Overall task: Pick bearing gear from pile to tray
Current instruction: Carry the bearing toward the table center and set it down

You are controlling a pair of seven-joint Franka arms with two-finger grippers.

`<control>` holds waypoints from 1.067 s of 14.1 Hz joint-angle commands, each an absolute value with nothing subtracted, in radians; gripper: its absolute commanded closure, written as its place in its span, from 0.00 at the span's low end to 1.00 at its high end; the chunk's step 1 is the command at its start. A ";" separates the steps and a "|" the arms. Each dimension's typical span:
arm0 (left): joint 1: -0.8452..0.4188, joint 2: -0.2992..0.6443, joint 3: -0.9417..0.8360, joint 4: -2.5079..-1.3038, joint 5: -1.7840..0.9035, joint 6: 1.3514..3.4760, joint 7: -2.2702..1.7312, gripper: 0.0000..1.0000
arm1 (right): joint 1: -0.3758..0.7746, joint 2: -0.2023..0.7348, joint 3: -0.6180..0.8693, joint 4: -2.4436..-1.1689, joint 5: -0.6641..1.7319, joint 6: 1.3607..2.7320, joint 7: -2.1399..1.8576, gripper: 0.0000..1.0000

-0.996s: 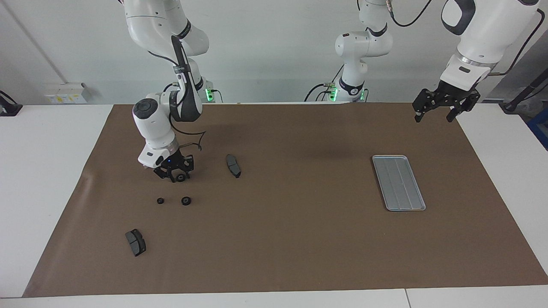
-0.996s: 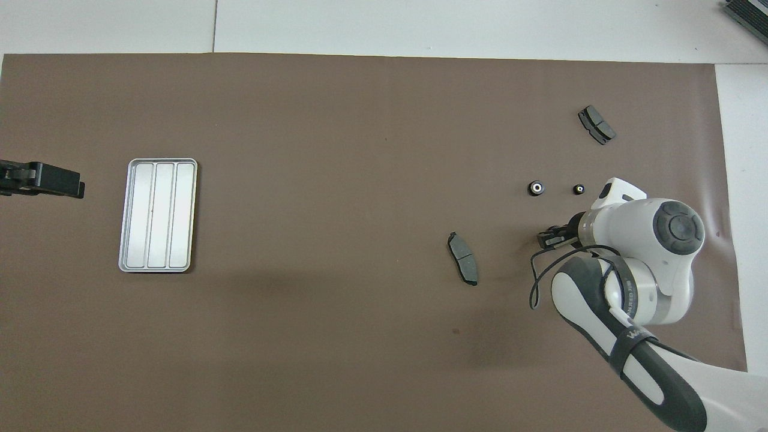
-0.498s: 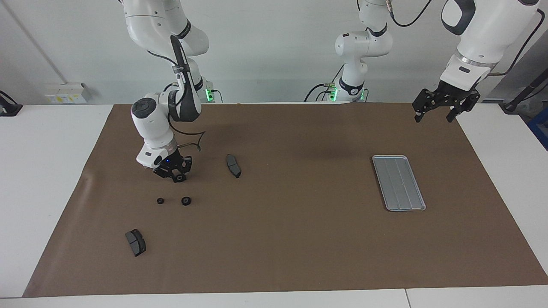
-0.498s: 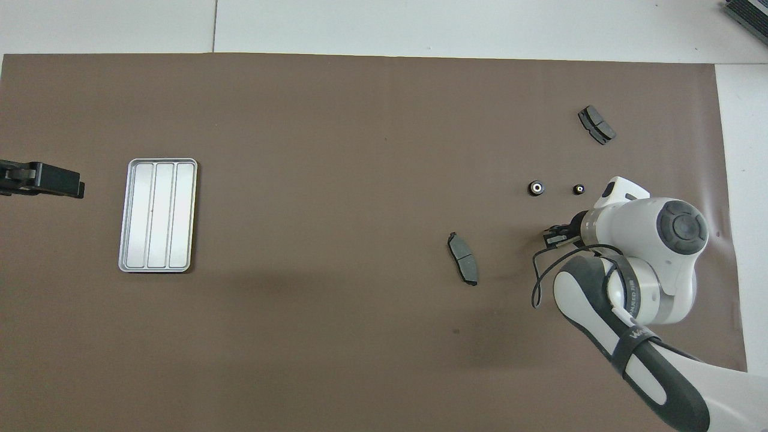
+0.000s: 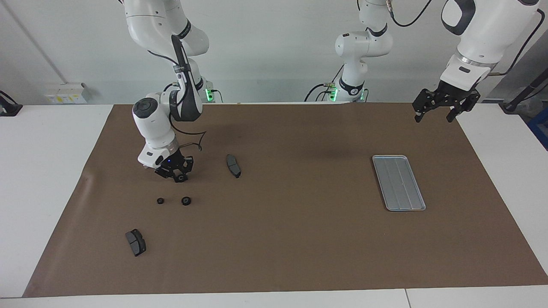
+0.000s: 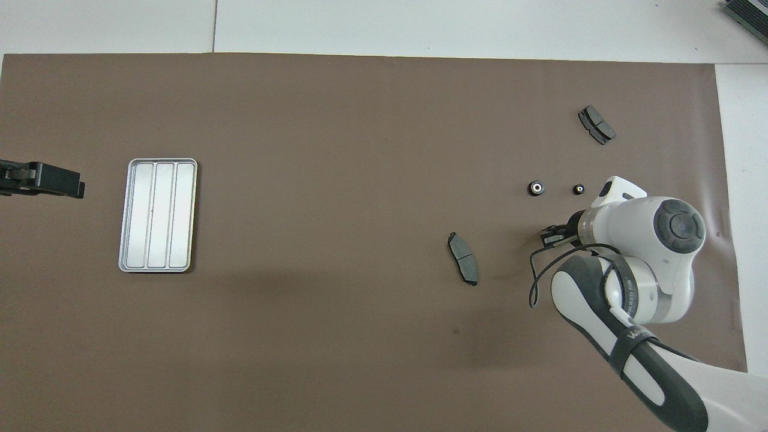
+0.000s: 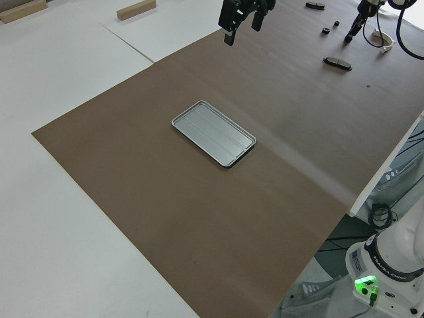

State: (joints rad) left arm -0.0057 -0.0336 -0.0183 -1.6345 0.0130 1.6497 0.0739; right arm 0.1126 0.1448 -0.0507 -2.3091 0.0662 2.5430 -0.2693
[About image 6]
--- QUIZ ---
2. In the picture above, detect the long grey brake pad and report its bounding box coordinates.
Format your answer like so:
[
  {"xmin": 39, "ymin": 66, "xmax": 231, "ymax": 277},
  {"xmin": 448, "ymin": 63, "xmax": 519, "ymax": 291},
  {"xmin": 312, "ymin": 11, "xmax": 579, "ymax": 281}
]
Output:
[{"xmin": 447, "ymin": 232, "xmax": 480, "ymax": 287}]

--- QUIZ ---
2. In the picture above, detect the brown table mat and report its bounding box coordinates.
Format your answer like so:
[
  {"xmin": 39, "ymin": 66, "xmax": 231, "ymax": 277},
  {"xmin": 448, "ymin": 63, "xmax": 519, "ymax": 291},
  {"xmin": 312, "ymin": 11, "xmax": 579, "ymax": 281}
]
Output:
[{"xmin": 0, "ymin": 53, "xmax": 755, "ymax": 432}]

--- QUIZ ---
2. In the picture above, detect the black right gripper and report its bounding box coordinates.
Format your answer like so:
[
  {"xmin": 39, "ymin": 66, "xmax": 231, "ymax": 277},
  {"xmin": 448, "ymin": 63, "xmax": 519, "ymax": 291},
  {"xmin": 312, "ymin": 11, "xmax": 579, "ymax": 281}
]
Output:
[{"xmin": 541, "ymin": 210, "xmax": 586, "ymax": 250}]

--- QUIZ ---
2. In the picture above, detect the short grey brake pad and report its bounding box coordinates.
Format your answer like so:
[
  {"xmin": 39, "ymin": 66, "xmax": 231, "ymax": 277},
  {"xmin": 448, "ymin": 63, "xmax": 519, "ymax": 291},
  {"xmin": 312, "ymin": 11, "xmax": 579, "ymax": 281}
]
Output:
[{"xmin": 578, "ymin": 105, "xmax": 617, "ymax": 146}]

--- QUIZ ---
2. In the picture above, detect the dark grey ribbed device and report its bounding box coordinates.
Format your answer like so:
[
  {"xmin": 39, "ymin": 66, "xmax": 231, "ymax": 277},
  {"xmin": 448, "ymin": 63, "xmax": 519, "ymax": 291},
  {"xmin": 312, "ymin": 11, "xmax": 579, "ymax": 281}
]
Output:
[{"xmin": 722, "ymin": 0, "xmax": 768, "ymax": 29}]

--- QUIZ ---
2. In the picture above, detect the silver metal tray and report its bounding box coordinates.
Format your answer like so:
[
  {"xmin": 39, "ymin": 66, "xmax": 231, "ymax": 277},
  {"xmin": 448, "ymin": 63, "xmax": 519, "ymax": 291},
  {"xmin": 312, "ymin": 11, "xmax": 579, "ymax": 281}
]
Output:
[{"xmin": 118, "ymin": 158, "xmax": 199, "ymax": 274}]

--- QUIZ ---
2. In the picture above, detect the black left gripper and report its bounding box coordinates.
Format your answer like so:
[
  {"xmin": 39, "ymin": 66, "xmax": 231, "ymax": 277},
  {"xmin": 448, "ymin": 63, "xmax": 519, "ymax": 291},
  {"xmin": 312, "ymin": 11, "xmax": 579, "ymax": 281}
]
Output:
[{"xmin": 0, "ymin": 160, "xmax": 86, "ymax": 199}]

